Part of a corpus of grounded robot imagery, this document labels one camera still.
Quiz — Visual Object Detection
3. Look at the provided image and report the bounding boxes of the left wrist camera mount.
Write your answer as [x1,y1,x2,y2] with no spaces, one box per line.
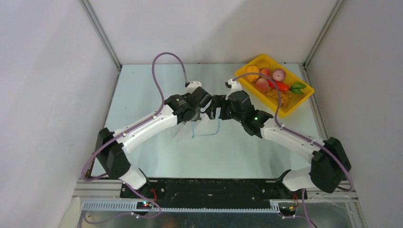
[185,81,202,94]

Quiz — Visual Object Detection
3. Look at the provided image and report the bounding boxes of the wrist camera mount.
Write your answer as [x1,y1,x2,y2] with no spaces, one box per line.
[185,81,202,94]
[225,79,243,100]

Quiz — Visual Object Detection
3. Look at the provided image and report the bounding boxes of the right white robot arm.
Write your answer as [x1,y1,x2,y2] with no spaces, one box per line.
[205,90,351,199]

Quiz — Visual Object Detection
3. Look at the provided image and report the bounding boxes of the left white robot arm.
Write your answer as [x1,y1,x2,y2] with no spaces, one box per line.
[96,86,212,198]

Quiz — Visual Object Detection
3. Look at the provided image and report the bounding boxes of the fried dough pieces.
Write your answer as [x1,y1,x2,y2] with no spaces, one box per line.
[266,88,291,107]

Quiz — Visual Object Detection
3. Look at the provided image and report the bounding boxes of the yellow plastic tray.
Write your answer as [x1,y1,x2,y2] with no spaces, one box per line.
[235,54,315,118]

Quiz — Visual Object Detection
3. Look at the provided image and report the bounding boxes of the yellow bell pepper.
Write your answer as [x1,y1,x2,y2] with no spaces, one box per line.
[245,66,260,83]

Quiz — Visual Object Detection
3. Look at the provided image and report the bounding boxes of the red carrot with leaves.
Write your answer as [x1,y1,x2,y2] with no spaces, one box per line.
[268,80,307,94]

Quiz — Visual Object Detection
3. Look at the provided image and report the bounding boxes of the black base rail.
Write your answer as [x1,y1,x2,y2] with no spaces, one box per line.
[139,178,307,209]

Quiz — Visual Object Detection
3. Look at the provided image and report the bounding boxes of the clear zip top bag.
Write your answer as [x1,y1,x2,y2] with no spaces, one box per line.
[173,114,221,142]

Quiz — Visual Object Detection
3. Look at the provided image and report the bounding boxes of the purple onion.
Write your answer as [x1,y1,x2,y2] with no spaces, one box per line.
[271,69,286,82]

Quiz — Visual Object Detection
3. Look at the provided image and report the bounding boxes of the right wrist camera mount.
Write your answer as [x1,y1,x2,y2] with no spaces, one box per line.
[225,79,243,100]

